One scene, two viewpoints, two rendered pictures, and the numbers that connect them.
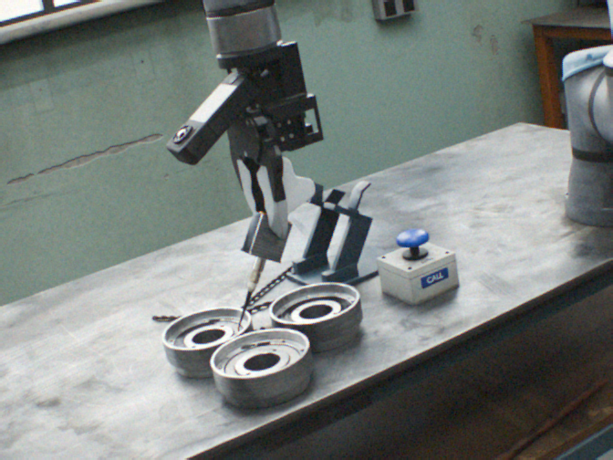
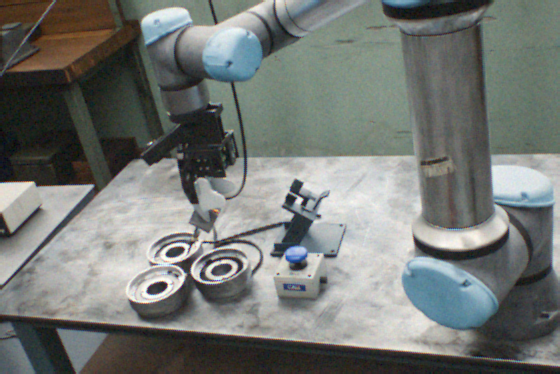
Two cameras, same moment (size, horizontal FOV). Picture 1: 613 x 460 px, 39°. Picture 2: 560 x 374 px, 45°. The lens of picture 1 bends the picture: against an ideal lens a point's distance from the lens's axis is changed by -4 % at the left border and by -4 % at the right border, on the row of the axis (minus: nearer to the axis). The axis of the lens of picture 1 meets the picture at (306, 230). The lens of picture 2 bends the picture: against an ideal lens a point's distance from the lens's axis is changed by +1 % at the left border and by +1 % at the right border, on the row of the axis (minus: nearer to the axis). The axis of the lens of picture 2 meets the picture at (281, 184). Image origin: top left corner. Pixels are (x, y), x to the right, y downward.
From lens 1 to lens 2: 96 cm
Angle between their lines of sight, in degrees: 46
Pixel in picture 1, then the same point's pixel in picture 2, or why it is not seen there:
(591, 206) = not seen: hidden behind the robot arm
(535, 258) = (380, 311)
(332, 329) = (205, 288)
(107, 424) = (99, 276)
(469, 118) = not seen: outside the picture
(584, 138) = not seen: hidden behind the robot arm
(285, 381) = (143, 308)
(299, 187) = (213, 198)
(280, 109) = (193, 153)
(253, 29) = (170, 102)
